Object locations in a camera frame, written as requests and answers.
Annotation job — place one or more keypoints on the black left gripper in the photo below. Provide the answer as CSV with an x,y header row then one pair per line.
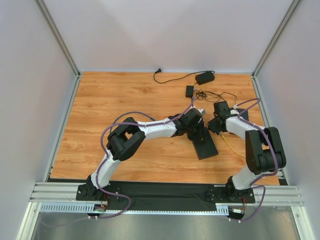
x,y
197,132

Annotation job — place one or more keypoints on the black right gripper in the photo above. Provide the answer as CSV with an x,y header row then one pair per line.
x,y
213,125

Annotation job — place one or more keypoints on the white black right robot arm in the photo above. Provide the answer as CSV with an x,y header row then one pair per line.
x,y
264,152

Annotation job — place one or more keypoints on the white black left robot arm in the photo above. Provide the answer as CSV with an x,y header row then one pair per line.
x,y
127,137

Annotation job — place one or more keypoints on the small black power adapter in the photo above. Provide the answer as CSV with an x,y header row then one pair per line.
x,y
189,91

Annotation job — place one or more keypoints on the large black power adapter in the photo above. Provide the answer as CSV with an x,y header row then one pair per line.
x,y
205,77

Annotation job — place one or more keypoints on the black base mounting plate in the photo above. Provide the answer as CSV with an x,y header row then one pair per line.
x,y
155,196

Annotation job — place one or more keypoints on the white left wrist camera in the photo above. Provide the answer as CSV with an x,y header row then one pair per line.
x,y
202,111

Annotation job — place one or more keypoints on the aluminium right corner post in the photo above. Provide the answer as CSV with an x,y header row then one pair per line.
x,y
276,36

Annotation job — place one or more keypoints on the aluminium corner post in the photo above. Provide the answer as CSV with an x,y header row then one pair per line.
x,y
276,36
57,35

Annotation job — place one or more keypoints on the aluminium frame rail front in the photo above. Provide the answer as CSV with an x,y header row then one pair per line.
x,y
65,192

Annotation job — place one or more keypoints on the aluminium left corner post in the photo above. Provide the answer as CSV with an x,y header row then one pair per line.
x,y
57,35

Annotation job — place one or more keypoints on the grey slotted cable duct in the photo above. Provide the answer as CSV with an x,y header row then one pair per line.
x,y
91,208

